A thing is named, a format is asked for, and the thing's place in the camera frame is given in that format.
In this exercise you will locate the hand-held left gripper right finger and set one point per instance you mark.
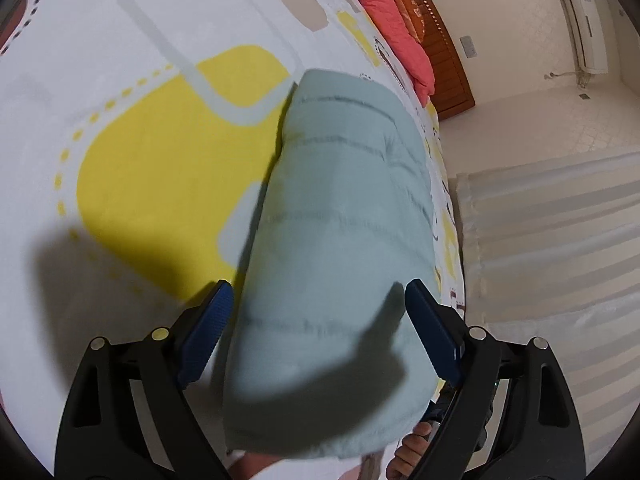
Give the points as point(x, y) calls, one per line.
point(431, 322)

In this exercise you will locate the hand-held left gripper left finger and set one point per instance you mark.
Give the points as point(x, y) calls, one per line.
point(212, 312)

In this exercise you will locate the light green puffer jacket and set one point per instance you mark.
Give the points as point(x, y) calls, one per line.
point(340, 210)

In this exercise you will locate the person's right hand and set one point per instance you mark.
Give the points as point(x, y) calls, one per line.
point(407, 455)

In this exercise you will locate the white sheer curtain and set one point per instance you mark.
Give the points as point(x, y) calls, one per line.
point(540, 260)

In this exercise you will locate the white patterned bed sheet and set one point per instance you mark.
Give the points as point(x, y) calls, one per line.
point(125, 160)

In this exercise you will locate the wooden headboard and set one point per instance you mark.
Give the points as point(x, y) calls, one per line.
point(452, 70)

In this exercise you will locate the red quilt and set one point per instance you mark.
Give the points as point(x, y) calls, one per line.
point(395, 25)

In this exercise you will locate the orange cushion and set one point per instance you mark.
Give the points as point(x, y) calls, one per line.
point(409, 10)

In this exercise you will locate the wall switch panel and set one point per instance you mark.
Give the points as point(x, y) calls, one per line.
point(470, 46)

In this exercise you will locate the white wall air conditioner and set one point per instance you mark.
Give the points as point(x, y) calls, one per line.
point(582, 25)

